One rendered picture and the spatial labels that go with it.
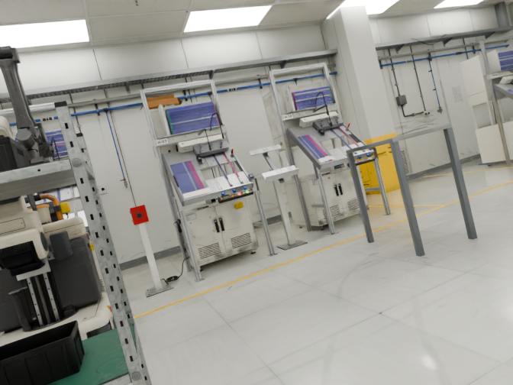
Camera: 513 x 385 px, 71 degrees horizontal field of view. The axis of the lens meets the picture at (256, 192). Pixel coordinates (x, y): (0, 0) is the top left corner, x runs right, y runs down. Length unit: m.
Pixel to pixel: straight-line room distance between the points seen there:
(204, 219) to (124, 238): 1.83
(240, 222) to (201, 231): 0.41
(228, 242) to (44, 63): 3.38
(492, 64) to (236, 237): 4.80
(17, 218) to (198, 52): 4.17
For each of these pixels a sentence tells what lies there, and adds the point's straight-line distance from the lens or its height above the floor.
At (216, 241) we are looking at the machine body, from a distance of 3.66.
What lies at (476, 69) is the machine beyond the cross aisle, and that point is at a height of 1.52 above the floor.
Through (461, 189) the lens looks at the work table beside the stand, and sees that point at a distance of 2.79.
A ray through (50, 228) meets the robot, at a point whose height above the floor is 0.78.
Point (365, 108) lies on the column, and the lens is 6.09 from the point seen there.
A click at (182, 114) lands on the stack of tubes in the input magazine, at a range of 3.85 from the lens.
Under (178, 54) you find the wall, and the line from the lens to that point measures 5.70.
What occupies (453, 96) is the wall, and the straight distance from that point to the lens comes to 8.26.
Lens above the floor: 0.78
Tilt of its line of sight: 3 degrees down
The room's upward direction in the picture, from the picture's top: 14 degrees counter-clockwise
